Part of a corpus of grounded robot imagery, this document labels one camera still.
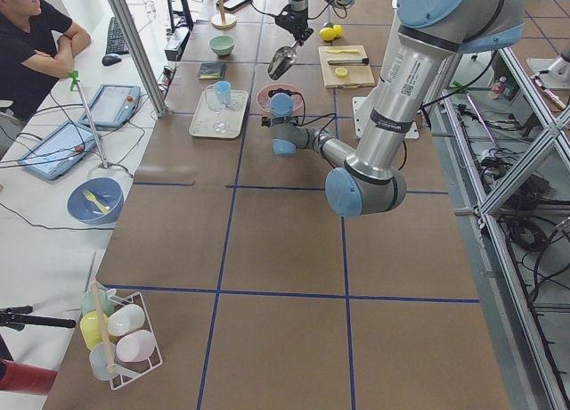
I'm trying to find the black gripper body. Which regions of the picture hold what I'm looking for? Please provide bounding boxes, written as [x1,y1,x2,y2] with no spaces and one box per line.
[274,6,314,40]

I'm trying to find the silver metal ice scoop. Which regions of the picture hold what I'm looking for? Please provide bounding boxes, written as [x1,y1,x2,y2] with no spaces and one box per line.
[268,42,299,80]

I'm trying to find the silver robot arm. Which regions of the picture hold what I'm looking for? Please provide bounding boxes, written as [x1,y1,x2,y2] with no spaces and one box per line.
[274,0,354,45]
[270,0,525,217]

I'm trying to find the pink bowl with ice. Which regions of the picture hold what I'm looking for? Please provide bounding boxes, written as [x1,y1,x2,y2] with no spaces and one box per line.
[256,83,303,116]

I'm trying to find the wooden cup stand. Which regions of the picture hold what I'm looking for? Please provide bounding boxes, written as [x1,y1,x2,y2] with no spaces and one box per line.
[210,0,237,30]

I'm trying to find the light blue cup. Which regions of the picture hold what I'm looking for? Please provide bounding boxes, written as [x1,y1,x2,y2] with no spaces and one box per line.
[213,80,232,107]

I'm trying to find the white cup in rack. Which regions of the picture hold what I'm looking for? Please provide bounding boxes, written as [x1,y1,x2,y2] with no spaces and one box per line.
[107,304,145,337]

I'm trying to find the green cup in rack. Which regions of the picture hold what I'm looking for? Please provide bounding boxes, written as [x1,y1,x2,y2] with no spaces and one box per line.
[81,284,117,316]

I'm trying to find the pink cup in rack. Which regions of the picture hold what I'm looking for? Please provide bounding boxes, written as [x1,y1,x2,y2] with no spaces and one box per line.
[116,330,156,363]

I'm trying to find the yellow cup in rack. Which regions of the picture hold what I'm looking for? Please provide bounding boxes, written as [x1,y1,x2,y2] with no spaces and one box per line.
[79,311,102,350]

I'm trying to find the clear cup in rack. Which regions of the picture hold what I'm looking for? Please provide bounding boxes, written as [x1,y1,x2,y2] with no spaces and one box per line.
[89,342,118,381]

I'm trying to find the yellow lemon upper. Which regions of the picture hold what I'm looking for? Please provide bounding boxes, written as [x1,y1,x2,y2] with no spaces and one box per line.
[319,27,338,42]

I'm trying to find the yellow lemon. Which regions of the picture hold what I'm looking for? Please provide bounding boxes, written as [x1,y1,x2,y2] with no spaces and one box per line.
[332,24,343,39]
[319,27,338,42]

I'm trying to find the yellow plastic knife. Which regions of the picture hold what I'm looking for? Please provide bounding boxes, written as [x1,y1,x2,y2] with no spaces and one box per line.
[324,48,360,54]

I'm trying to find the yellow lemon left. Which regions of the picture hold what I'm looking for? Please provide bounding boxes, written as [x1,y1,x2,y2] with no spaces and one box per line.
[332,24,343,39]

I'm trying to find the half lemon slice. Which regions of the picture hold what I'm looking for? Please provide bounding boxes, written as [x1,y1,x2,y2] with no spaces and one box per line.
[334,67,349,78]

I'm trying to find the wooden cutting board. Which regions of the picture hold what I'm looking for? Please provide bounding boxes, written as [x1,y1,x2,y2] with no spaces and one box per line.
[318,45,376,88]

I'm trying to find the mint green bowl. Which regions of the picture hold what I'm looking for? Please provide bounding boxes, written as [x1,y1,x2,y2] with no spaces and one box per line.
[208,35,235,57]

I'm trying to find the dark grey folded cloth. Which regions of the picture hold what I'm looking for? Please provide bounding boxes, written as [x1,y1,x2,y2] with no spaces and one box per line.
[198,62,226,80]

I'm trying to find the clear wine glass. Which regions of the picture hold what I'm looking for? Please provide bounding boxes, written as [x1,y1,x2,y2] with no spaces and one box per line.
[205,85,228,134]

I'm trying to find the cream serving tray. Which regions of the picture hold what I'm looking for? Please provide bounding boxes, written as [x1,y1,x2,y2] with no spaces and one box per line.
[189,86,249,139]

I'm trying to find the black keyboard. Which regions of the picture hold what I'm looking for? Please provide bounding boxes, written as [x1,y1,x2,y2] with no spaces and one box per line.
[105,17,129,55]

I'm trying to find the black computer mouse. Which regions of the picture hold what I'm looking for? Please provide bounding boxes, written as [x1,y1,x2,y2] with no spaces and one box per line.
[102,53,122,67]

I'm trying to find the far teach pendant tablet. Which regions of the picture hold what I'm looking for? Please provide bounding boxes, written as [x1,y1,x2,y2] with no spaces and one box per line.
[89,84,142,129]

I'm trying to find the teach pendant tablet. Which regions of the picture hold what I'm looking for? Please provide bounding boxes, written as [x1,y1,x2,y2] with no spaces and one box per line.
[89,84,142,129]
[17,120,95,181]

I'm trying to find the blue bowl on desk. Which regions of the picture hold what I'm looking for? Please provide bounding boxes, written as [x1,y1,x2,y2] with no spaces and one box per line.
[67,177,124,226]

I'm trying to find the near teach pendant tablet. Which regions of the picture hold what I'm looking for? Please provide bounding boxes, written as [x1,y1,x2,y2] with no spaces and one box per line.
[17,120,95,181]

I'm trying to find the person in black shirt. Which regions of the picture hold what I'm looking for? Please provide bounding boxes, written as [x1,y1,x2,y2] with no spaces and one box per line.
[1,0,91,122]

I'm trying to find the yellow plastic fork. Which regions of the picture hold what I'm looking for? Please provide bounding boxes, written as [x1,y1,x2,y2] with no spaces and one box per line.
[83,189,109,215]

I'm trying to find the black tripod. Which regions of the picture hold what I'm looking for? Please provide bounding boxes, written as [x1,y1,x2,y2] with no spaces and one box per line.
[1,306,77,332]

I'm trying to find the aluminium frame post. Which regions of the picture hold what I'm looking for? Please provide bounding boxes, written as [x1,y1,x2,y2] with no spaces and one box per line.
[108,0,168,118]

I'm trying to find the white wire cup rack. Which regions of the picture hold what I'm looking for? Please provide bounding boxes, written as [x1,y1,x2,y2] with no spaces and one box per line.
[79,282,163,390]

